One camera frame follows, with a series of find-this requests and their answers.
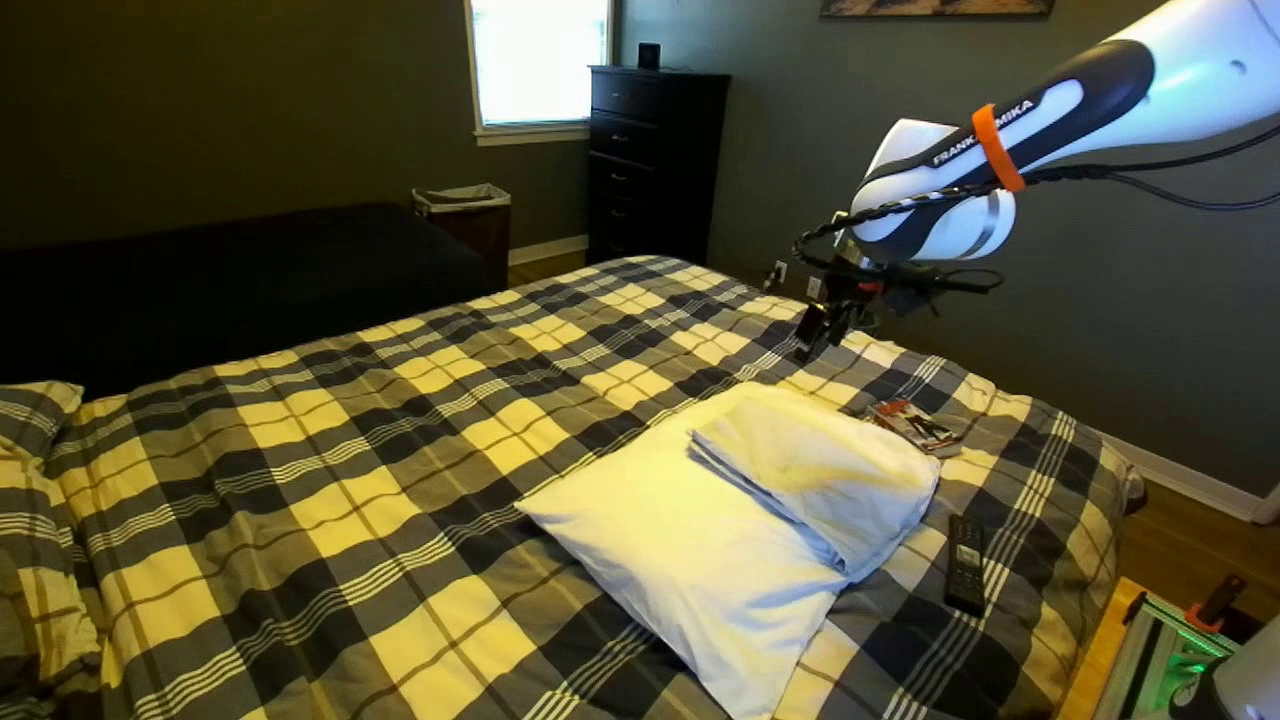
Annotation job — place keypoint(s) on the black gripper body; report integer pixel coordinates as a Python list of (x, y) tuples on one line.
[(853, 289)]

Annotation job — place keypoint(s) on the white towel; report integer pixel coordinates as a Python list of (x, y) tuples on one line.
[(826, 483)]

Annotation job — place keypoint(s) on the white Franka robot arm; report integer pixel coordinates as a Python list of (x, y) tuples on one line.
[(1175, 74)]

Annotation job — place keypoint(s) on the white box corner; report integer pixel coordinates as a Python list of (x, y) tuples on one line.
[(1256, 683)]

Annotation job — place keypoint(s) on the small colourful packet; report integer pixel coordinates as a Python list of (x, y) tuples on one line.
[(922, 427)]

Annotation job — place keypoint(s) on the black tall dresser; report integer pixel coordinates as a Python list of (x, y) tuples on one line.
[(653, 164)]

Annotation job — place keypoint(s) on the white pillow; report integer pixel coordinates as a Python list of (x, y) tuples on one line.
[(682, 545)]

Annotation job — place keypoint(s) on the black remote control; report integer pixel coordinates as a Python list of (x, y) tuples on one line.
[(968, 567)]

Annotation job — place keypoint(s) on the small black dresser-top object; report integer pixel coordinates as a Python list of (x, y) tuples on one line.
[(648, 56)]

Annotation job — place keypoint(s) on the dark nightstand with tray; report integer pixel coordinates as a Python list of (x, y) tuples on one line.
[(465, 222)]

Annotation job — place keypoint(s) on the bright window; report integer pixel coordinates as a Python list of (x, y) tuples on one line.
[(542, 61)]

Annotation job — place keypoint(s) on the white baseboard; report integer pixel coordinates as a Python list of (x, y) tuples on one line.
[(1202, 483)]

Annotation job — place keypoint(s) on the light wooden board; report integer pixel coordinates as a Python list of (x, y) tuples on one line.
[(1096, 660)]

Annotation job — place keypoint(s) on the plaid yellow grey comforter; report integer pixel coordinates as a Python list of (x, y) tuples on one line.
[(401, 466)]

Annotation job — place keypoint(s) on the black red clamp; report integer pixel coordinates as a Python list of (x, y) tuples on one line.
[(1223, 602)]

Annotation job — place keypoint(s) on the black couch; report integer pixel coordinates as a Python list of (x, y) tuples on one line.
[(224, 284)]

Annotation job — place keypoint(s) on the plaid pillow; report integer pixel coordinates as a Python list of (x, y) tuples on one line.
[(35, 562)]

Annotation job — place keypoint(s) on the framed wall picture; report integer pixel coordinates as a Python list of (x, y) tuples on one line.
[(934, 6)]

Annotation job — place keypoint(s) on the green frame object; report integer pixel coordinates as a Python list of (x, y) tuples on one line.
[(1165, 660)]

